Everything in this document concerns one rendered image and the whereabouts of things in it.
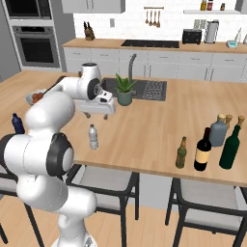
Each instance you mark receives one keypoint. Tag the small brown jar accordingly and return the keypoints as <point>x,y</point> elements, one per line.
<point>222,6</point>

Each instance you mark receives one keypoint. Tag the black microwave oven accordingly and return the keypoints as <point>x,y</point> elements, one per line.
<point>29,8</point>

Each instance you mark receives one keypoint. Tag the olive green glass bottle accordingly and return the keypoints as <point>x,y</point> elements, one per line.
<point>181,153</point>

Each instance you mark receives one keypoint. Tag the black stool with grey seat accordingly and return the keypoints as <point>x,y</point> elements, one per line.
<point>13,205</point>
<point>106,189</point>
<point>209,205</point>

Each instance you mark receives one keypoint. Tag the white wall shelf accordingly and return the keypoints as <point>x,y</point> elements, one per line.
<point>212,12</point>

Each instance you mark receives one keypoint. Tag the grey wall socket pair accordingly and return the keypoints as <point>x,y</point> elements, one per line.
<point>199,24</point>

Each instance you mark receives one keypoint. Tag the black hob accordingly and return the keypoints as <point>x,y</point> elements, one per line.
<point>150,43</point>

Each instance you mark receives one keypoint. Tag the tall dark green glass bottle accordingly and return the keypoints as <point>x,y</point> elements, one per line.
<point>231,146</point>

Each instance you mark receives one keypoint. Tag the wooden knife block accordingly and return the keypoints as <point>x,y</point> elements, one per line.
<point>89,32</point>

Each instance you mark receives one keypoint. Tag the black toaster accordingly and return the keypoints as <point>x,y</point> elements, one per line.
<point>192,36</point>

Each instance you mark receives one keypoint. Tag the yellow jar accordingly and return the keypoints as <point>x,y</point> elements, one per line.
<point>203,5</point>

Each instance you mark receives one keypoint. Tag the small teal box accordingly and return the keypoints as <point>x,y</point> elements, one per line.
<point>232,44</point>

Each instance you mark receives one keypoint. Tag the amber bottle with cork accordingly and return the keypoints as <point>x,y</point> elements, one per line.
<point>229,120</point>

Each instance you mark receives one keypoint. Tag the grey wall cupboard corner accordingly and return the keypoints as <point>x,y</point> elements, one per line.
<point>241,5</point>

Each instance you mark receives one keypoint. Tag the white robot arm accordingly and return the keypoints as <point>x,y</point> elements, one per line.
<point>45,151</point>

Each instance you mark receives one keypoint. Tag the grey squat glass bottle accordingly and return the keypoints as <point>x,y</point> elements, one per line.
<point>218,130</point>

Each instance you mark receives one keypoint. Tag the grey sink tap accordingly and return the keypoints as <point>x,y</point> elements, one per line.
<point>131,67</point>

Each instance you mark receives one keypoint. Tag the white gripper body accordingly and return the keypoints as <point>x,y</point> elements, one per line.
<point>96,106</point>

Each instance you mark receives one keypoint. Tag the rail with hanging wooden tools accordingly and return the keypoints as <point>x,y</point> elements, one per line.
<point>153,16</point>

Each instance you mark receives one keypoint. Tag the dark grey sink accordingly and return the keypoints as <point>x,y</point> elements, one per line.
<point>151,90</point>

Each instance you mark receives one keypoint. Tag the dark wine bottle tan label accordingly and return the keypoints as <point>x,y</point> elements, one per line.
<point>203,151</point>

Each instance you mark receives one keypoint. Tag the bowl of red fruit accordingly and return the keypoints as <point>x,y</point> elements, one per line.
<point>35,96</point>

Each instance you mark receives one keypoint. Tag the potted green plant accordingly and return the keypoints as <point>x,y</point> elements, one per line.
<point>124,90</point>

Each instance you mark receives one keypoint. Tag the dark red jar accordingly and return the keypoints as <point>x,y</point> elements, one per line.
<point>210,5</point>

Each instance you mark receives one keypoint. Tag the steel wall oven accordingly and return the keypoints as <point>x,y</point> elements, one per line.
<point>36,46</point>

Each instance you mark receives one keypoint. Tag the dark blue plastic bottle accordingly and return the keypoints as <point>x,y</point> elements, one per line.
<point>18,123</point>

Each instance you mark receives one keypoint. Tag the white wall cupboard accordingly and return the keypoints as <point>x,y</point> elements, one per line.
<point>93,5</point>

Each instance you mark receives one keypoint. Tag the white pointed bottle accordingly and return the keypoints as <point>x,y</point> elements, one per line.
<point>238,35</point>

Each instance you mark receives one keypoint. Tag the clear plastic water bottle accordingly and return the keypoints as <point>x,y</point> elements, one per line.
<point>93,137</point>

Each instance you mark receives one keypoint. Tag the white base cupboard run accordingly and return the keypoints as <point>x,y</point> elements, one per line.
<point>154,64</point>

